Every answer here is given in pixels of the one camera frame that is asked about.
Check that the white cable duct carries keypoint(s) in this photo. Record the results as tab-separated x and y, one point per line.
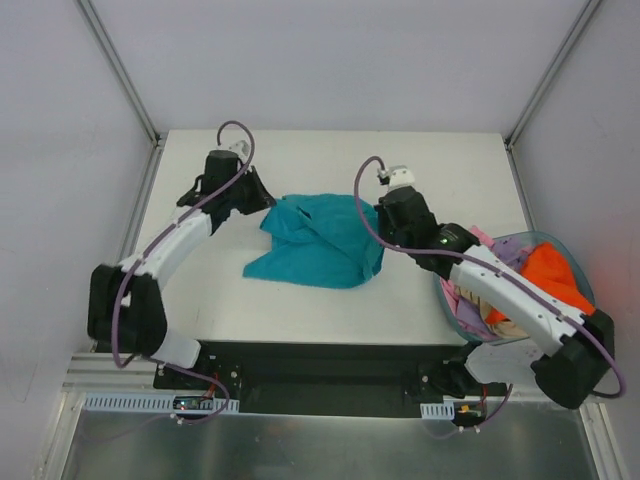
158	403
444	411

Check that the right white cable duct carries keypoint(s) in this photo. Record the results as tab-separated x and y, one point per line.
444	411

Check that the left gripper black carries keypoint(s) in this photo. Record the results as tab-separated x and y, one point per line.
245	190

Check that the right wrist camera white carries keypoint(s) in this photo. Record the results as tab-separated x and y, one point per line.
395	177

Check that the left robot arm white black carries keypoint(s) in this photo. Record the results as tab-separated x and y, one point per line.
126	309

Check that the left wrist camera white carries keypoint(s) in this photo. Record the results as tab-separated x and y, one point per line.
241	148

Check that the right aluminium frame post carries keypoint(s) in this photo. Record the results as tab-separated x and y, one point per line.
562	54

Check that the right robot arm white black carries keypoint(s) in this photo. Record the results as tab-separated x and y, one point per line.
565	352

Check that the teal t shirt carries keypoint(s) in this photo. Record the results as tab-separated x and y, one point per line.
319	241

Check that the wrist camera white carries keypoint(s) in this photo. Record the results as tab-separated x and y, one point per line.
395	177
241	148

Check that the left white cable duct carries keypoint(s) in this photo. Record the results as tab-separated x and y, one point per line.
158	403

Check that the aluminium frame post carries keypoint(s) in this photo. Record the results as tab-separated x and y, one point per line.
562	54
99	32

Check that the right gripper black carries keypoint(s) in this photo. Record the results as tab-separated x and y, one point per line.
388	220

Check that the front aluminium rail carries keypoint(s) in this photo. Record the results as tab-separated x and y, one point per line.
91	371

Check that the beige t shirt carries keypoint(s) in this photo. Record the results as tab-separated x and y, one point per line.
474	309

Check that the orange t shirt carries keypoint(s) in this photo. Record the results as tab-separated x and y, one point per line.
544	266

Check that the lavender t shirt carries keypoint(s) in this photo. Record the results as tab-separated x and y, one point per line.
513	253

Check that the pink t shirt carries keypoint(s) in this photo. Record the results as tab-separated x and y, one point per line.
452	297

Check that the translucent blue laundry basket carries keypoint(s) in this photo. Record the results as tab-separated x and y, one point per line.
528	238

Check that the left aluminium frame post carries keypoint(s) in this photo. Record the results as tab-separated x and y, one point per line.
99	32

